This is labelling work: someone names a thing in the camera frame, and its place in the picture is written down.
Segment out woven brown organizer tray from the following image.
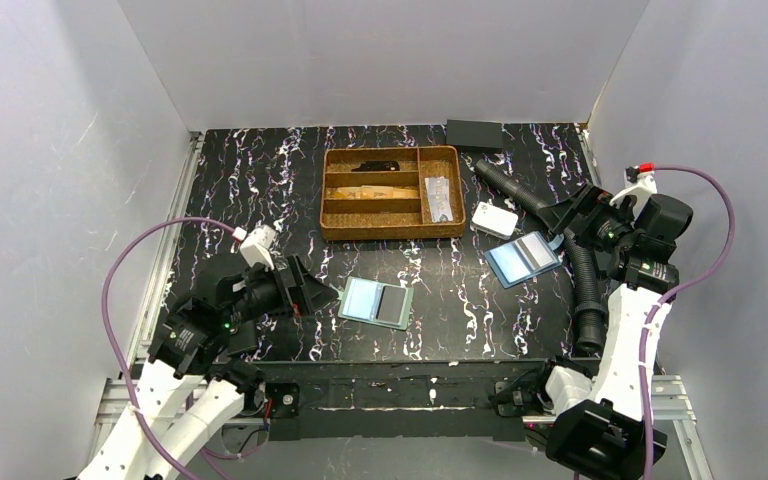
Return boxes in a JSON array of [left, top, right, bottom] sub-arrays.
[[320, 145, 466, 242]]

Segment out black object in tray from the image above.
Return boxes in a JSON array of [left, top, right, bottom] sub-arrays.
[[351, 160, 401, 172]]

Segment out grey card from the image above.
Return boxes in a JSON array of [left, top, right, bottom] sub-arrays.
[[375, 285, 409, 325]]

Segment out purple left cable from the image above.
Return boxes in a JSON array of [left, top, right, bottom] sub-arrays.
[[100, 217, 253, 480]]

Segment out blue card holder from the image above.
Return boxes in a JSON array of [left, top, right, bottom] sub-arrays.
[[484, 232, 562, 289]]

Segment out silver card in blue holder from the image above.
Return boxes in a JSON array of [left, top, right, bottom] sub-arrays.
[[514, 232, 557, 271]]

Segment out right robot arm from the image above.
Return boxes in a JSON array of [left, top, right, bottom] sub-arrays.
[[540, 163, 693, 479]]

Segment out silver VIP card lower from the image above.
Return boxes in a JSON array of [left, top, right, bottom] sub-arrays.
[[428, 194, 454, 223]]

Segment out white card on table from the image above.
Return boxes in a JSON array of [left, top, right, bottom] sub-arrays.
[[470, 201, 519, 240]]

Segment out silver VIP card upper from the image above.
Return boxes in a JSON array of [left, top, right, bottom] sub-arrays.
[[424, 177, 450, 201]]

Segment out black flat box rear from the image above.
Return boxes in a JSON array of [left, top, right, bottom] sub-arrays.
[[445, 119, 504, 151]]

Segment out aluminium frame rail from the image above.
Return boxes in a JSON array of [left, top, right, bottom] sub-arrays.
[[82, 132, 717, 480]]

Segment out silver vip card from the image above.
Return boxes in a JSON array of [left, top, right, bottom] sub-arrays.
[[424, 177, 450, 201], [428, 194, 454, 223]]

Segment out purple cable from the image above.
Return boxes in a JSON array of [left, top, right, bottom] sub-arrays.
[[635, 165, 736, 480], [100, 217, 253, 480]]

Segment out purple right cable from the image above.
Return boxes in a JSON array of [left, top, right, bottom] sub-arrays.
[[635, 165, 736, 480]]

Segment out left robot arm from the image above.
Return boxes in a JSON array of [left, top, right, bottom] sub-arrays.
[[78, 217, 339, 479]]

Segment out tan cards in tray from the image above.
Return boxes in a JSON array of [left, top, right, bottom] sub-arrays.
[[330, 185, 419, 200]]

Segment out green card holder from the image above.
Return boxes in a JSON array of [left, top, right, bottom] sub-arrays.
[[338, 277, 414, 331]]

